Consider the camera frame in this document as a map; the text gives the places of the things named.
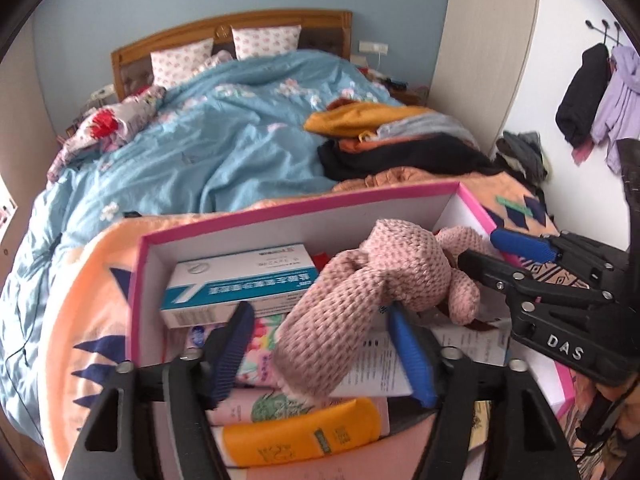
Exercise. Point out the blue floral duvet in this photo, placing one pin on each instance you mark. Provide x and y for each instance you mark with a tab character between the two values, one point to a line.
225	150

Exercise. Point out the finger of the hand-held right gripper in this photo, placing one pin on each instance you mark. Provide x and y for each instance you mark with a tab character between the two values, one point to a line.
520	244
490	270

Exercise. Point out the purple hanging garment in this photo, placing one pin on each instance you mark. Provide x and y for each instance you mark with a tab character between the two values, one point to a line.
620	105

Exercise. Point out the pile of grey clothes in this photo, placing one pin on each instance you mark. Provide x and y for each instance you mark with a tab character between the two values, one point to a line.
522	155

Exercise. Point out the wooden headboard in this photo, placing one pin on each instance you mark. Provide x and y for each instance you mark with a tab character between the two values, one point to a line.
175	35

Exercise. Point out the black wall coat hooks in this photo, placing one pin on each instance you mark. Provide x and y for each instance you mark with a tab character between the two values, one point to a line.
605	30

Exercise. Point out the orange patterned blanket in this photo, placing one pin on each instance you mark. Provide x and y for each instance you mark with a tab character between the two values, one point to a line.
100	285

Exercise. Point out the black hanging garment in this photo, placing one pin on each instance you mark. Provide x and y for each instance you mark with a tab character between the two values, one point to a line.
582	100

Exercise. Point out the pink cosmetic tube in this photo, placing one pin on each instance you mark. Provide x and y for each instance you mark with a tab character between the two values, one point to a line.
240	407

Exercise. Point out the grey garment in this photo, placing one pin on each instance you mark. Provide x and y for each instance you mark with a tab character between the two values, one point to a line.
430	125

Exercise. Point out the red and white floral cloth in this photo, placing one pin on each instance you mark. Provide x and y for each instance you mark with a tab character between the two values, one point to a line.
100	125

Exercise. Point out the orange garment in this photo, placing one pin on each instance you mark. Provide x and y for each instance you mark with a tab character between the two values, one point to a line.
357	146

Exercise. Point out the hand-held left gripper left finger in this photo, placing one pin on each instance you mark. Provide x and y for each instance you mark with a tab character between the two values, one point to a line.
232	350

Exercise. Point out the cluttered bedside table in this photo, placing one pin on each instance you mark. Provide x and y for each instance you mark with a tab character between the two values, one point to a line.
100	95

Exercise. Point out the blue and white medicine box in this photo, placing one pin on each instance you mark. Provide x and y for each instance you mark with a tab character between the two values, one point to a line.
240	280

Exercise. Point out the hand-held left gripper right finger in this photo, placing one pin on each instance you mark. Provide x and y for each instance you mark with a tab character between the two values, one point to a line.
410	355

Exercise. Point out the mustard yellow garment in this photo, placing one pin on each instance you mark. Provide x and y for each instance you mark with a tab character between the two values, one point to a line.
350	120

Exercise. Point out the pink cardboard box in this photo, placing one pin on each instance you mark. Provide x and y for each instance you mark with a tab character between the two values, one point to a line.
300	230

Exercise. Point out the floral tissue pack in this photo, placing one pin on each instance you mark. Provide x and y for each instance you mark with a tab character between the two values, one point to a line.
260	345

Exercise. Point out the white printed leaflet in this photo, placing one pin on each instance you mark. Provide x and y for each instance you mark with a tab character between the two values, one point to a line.
375	370

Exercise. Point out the pink knitted plush toy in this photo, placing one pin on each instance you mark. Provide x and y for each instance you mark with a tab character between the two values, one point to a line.
350	300

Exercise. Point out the white pillow with pink print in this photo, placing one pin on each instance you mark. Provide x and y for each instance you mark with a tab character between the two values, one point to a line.
180	62
265	42

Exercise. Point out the orange sunscreen tube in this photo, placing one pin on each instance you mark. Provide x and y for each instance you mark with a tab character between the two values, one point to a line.
280	440

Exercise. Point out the white wall socket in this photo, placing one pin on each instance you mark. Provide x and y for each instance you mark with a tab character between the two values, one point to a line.
372	47

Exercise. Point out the wooden nightstand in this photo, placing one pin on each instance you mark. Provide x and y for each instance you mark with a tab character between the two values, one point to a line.
410	95

